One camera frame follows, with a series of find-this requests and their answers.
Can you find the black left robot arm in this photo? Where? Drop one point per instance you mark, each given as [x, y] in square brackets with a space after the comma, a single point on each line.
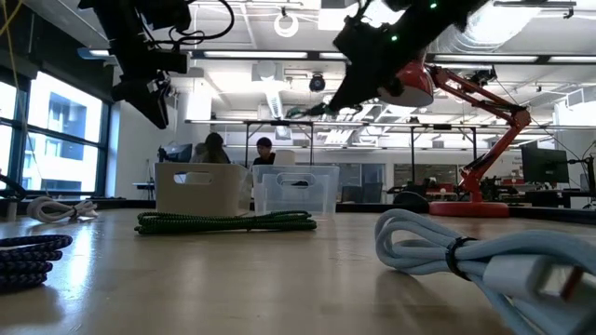
[121, 18]

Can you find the red desk lamp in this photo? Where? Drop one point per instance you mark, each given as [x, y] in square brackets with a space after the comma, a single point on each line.
[465, 209]

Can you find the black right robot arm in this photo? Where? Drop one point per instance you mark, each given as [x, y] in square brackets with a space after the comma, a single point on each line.
[442, 23]

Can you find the person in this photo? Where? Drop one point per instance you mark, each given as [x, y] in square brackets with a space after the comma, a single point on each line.
[214, 151]
[264, 153]

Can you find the white opaque plastic bin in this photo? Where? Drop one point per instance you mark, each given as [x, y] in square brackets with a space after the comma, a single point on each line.
[205, 200]

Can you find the black dome ceiling camera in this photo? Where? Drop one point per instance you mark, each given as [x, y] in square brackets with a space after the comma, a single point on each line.
[317, 84]

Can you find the clear plastic bin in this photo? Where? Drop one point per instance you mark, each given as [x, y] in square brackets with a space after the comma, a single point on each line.
[298, 200]

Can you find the black computer monitor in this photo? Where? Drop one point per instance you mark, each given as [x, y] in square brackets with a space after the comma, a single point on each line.
[545, 165]
[177, 152]

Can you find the black aluminium table frame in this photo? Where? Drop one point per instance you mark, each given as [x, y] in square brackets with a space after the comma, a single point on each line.
[372, 207]

